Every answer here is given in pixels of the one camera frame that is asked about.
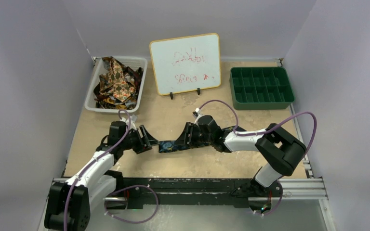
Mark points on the green compartment tray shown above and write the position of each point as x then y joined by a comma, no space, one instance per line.
260,88

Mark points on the small whiteboard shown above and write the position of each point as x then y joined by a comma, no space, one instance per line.
186,64

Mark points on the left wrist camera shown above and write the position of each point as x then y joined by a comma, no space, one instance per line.
130,121

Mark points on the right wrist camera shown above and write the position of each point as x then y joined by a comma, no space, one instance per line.
197,114

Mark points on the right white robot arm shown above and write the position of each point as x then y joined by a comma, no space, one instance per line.
280,149

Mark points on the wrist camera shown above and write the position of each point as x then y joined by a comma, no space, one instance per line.
197,114
130,121

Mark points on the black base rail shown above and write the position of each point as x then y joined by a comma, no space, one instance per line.
141,195

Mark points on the aluminium frame rail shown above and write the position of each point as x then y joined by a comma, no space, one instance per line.
295,189

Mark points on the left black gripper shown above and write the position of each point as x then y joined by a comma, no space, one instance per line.
148,140

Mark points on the blue floral necktie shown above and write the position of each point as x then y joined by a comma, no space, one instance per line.
170,147

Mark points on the orange patterned necktie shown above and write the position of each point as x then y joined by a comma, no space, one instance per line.
118,84

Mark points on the white plastic basket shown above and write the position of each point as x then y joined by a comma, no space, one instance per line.
131,61

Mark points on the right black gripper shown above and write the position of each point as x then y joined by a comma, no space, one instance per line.
188,136

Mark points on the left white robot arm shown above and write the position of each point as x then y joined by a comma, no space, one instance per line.
70,202

